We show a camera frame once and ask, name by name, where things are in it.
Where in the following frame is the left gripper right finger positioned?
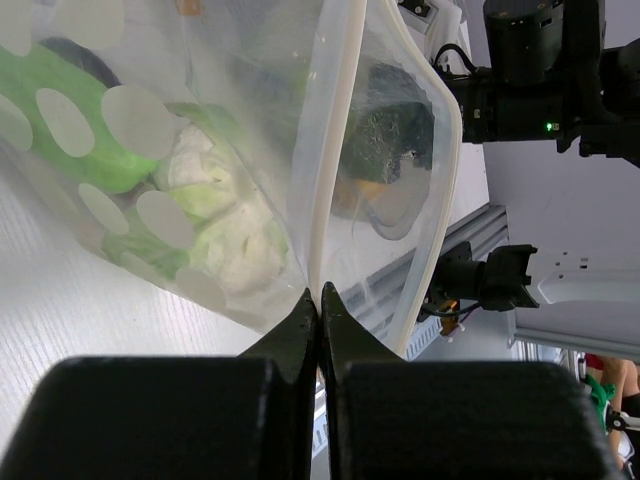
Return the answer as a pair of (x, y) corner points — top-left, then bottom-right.
(322, 284), (622, 479)

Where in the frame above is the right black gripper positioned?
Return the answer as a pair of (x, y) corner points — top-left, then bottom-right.
(439, 1), (639, 165)

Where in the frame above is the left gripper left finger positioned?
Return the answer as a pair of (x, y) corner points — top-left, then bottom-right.
(1, 293), (318, 479)

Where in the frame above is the green ridged toy gourd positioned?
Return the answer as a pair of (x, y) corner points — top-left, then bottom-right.
(1, 45), (157, 194)

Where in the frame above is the aluminium mounting rail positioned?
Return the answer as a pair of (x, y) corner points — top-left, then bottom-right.
(344, 202), (511, 361)

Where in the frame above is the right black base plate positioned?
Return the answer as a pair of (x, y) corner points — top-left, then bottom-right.
(417, 241), (486, 323)

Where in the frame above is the clear dotted zip top bag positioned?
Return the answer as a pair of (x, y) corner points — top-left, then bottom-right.
(1, 1), (462, 353)

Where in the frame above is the orange toy fruit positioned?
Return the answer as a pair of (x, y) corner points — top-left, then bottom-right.
(334, 178), (390, 208)

